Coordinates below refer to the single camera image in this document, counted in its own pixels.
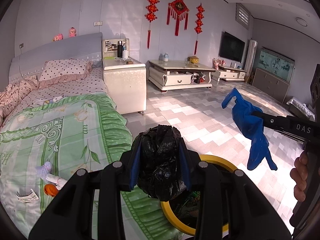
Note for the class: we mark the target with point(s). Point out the printed paper strip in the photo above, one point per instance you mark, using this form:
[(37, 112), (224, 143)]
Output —
[(26, 197)]

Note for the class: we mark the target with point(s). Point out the person's right hand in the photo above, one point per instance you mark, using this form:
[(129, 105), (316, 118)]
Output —
[(301, 177)]

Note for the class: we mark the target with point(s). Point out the white nightstand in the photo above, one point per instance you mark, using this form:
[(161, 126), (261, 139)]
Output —
[(123, 85)]

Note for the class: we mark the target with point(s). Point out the black speaker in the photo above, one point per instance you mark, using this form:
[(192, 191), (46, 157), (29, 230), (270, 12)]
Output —
[(315, 87)]

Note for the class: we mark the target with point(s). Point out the long red knot ornament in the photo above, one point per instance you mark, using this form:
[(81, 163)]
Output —
[(152, 5), (199, 20)]

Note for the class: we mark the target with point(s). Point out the red diamond knot ornament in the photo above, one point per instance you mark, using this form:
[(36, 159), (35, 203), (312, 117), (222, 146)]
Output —
[(178, 7)]

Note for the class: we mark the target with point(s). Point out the black plastic bag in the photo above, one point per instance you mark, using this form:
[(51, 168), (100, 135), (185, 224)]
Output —
[(160, 165)]

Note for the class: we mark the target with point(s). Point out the grey cabinet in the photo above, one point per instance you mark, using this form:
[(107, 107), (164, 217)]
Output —
[(270, 86)]

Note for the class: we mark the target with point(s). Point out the white cup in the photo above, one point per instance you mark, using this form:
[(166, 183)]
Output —
[(125, 54)]

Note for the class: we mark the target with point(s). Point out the white covered bench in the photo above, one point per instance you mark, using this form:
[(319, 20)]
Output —
[(300, 107)]

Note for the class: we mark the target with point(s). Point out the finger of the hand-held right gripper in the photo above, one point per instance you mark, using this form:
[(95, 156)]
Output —
[(272, 121)]

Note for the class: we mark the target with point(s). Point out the yellow doll toy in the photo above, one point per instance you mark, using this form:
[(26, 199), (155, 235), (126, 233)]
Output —
[(193, 60)]

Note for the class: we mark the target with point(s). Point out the pink toy figure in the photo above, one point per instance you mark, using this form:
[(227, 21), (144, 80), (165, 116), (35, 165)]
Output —
[(217, 64)]

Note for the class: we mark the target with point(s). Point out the grey upholstered bed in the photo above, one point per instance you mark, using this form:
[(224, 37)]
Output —
[(62, 47)]

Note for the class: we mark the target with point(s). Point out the yellow rimmed waste bin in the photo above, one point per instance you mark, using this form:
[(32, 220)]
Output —
[(175, 217)]

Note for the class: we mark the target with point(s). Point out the white coffee table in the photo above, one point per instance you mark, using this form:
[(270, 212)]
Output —
[(178, 78)]

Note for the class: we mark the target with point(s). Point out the green floral bedspread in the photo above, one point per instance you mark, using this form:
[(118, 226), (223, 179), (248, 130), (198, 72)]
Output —
[(62, 142)]

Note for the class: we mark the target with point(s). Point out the blue rubber glove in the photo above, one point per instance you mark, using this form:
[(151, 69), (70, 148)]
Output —
[(247, 120)]

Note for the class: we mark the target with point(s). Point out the pink polka dot pillow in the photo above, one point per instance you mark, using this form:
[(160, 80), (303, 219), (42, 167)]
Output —
[(65, 70)]

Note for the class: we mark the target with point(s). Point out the white lavender foam net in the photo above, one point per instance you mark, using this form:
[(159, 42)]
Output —
[(45, 168)]

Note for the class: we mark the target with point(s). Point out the wall television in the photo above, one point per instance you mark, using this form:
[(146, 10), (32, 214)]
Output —
[(231, 47)]

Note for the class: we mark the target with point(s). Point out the clear plastic bottle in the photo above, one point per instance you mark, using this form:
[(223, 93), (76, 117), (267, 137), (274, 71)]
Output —
[(165, 57)]

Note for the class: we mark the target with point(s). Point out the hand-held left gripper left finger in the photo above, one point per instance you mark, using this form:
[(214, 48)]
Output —
[(135, 171)]

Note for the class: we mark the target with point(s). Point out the black thermos bottle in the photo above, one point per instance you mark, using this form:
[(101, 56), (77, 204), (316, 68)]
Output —
[(120, 49)]

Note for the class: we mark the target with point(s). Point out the window with blinds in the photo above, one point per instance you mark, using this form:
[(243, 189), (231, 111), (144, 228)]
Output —
[(242, 17)]

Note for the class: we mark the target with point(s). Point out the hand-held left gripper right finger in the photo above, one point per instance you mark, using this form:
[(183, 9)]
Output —
[(185, 166)]

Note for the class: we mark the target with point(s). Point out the round ceiling light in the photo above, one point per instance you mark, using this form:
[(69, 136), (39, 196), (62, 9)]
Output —
[(301, 21)]

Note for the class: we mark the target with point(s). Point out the pink polka dot quilt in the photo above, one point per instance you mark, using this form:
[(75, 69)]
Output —
[(12, 92)]

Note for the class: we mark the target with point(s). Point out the green snack bag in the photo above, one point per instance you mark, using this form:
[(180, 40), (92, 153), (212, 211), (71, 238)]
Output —
[(191, 200)]

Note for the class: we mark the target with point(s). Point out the pink plush toy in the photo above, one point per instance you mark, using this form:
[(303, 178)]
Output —
[(58, 37), (72, 32)]

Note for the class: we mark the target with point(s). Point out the white standing air conditioner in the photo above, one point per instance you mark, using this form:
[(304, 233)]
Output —
[(251, 55)]

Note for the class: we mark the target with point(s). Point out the white television cabinet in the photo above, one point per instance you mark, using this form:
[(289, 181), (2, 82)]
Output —
[(231, 74)]

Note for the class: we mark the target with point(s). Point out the glass fish tank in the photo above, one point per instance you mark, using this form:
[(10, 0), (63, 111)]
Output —
[(275, 63)]

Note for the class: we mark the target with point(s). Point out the orange round lid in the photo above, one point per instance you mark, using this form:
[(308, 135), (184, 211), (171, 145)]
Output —
[(50, 190)]

